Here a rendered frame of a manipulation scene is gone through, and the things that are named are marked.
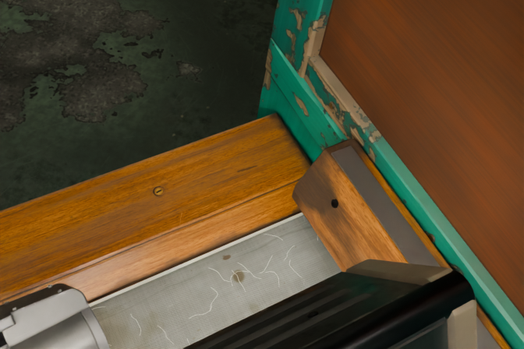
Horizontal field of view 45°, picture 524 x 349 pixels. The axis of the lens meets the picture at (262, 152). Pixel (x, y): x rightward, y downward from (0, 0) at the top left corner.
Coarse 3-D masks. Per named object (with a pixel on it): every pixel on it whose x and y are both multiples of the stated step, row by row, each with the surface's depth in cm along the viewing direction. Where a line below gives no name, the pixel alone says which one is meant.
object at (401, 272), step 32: (320, 288) 26; (352, 288) 25; (384, 288) 24; (416, 288) 22; (448, 288) 22; (256, 320) 25; (288, 320) 24; (320, 320) 23; (352, 320) 21; (384, 320) 21; (416, 320) 21; (448, 320) 22
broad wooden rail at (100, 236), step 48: (192, 144) 67; (240, 144) 68; (288, 144) 69; (96, 192) 62; (144, 192) 63; (192, 192) 64; (240, 192) 64; (288, 192) 66; (0, 240) 58; (48, 240) 59; (96, 240) 59; (144, 240) 60; (192, 240) 62; (0, 288) 56; (96, 288) 58
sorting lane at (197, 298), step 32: (288, 224) 66; (224, 256) 63; (256, 256) 63; (288, 256) 64; (320, 256) 64; (128, 288) 60; (160, 288) 60; (192, 288) 60; (224, 288) 61; (256, 288) 61; (288, 288) 62; (128, 320) 58; (160, 320) 58; (192, 320) 59; (224, 320) 59
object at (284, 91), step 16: (272, 48) 68; (272, 64) 69; (288, 64) 66; (272, 80) 71; (288, 80) 67; (304, 80) 65; (272, 96) 72; (288, 96) 68; (304, 96) 65; (272, 112) 74; (288, 112) 70; (304, 112) 66; (320, 112) 63; (288, 128) 71; (304, 128) 68; (320, 128) 64; (336, 128) 62; (304, 144) 69; (320, 144) 65
